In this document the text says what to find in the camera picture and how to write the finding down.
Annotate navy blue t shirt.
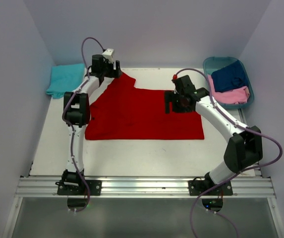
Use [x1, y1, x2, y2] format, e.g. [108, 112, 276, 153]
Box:
[211, 60, 248, 93]

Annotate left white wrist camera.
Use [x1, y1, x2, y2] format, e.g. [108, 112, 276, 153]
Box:
[102, 48, 114, 63]

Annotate pink t shirt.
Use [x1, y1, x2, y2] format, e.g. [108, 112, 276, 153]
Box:
[208, 74, 250, 104]

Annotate aluminium mounting rail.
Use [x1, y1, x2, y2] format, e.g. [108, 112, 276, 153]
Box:
[14, 176, 276, 198]

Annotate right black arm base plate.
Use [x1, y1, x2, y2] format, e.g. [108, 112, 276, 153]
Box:
[188, 177, 233, 196]

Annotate red t shirt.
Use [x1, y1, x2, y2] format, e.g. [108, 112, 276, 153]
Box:
[85, 74, 205, 140]

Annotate teal plastic basket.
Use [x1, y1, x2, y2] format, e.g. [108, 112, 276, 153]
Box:
[203, 57, 254, 110]

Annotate folded teal t shirt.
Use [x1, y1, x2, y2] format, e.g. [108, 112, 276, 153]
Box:
[46, 63, 85, 99]

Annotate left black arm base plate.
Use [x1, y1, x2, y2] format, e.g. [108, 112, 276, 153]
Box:
[55, 180, 102, 196]

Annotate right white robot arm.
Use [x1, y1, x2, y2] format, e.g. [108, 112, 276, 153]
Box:
[164, 75, 263, 195]

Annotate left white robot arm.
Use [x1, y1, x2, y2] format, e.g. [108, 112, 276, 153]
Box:
[61, 49, 122, 195]

